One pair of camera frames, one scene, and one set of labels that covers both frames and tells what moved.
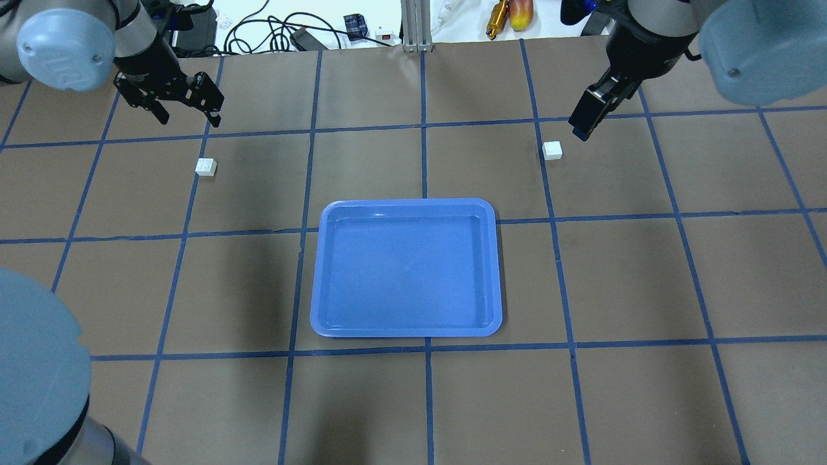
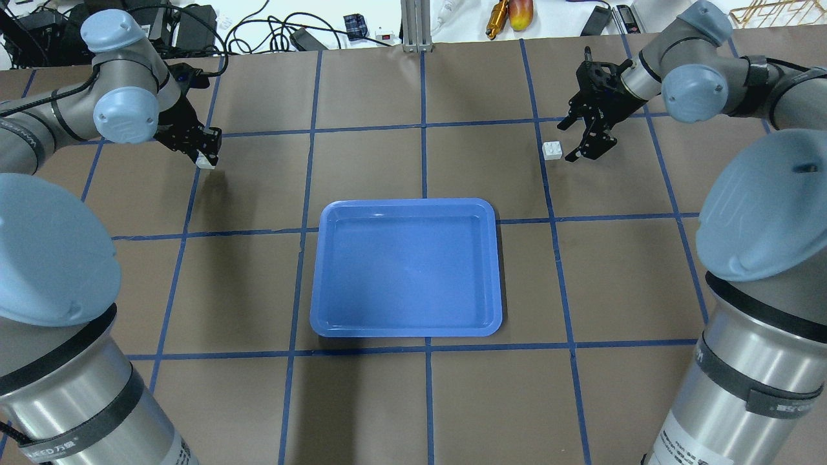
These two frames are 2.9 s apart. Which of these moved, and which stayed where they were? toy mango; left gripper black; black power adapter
Moved: left gripper black
Stayed: black power adapter; toy mango
